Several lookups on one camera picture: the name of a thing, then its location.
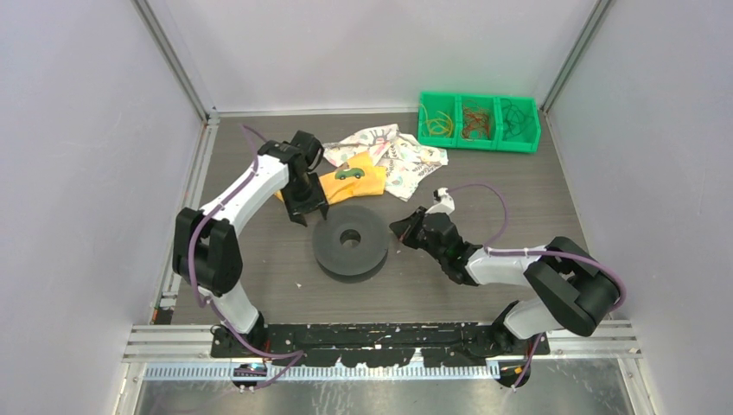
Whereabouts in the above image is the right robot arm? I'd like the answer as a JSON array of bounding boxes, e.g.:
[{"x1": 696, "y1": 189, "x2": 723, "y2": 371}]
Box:
[{"x1": 389, "y1": 207, "x2": 627, "y2": 355}]

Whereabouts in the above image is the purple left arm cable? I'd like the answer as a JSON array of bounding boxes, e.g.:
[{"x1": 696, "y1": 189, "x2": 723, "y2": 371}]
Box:
[{"x1": 186, "y1": 124, "x2": 308, "y2": 392}]

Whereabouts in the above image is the dark green wire bundle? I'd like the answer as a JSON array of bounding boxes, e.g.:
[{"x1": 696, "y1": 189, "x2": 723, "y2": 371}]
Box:
[{"x1": 499, "y1": 98, "x2": 535, "y2": 138}]

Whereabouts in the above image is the yellow wire bundle in bin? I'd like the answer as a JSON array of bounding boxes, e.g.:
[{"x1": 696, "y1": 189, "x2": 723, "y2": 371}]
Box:
[{"x1": 420, "y1": 103, "x2": 456, "y2": 138}]

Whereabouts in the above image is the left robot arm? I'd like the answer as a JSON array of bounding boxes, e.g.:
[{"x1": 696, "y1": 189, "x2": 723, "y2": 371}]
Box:
[{"x1": 172, "y1": 131, "x2": 329, "y2": 358}]

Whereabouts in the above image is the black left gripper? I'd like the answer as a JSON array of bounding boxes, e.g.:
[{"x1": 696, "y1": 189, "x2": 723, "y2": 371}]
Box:
[{"x1": 282, "y1": 172, "x2": 328, "y2": 227}]

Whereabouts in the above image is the black cable spool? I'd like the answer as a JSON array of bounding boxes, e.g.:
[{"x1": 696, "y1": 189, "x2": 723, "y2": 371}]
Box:
[{"x1": 312, "y1": 206, "x2": 389, "y2": 284}]

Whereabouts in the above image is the green three-compartment bin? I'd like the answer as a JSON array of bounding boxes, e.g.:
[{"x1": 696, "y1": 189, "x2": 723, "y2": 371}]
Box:
[{"x1": 417, "y1": 92, "x2": 542, "y2": 154}]

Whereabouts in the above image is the red wire bundle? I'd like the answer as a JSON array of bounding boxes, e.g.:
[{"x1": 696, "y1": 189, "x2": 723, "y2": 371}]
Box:
[{"x1": 461, "y1": 99, "x2": 493, "y2": 140}]

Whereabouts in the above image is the white patterned cloth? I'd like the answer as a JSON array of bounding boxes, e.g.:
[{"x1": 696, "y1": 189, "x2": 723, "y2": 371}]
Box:
[{"x1": 324, "y1": 124, "x2": 449, "y2": 201}]

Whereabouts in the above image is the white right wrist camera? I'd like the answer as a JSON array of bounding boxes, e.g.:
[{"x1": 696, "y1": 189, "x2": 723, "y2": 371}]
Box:
[{"x1": 426, "y1": 188, "x2": 455, "y2": 215}]

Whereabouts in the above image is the yellow snack bag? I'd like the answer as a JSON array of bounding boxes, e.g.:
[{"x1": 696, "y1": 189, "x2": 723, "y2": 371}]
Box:
[{"x1": 274, "y1": 150, "x2": 387, "y2": 206}]

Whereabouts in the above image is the slotted aluminium rail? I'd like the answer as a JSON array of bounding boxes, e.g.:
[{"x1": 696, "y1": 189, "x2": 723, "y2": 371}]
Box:
[{"x1": 143, "y1": 361, "x2": 500, "y2": 381}]

